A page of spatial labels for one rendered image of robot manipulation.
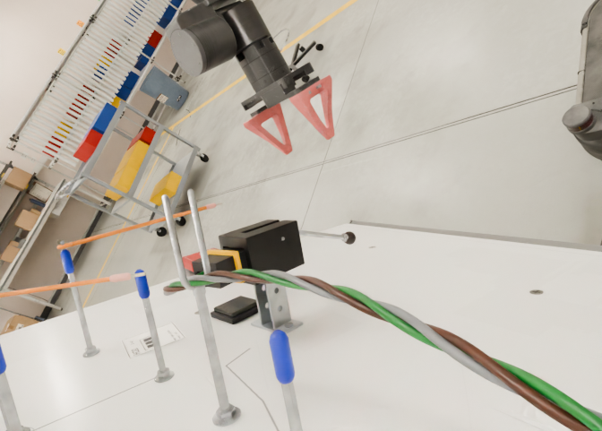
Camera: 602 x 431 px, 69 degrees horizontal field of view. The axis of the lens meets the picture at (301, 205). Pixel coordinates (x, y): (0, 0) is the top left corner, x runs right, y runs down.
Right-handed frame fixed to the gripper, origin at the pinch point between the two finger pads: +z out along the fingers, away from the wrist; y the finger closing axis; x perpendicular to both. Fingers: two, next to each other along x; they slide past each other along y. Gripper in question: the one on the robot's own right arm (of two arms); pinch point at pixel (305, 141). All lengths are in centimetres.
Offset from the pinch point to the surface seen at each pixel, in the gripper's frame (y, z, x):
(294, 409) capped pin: 32.8, 2.8, -35.2
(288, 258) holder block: 17.3, 4.2, -22.8
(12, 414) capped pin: 18.5, -0.7, -43.2
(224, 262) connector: 17.6, 0.7, -27.9
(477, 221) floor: -42, 70, 89
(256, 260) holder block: 17.6, 2.3, -25.5
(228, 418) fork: 22.9, 6.8, -35.4
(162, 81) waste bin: -583, -101, 302
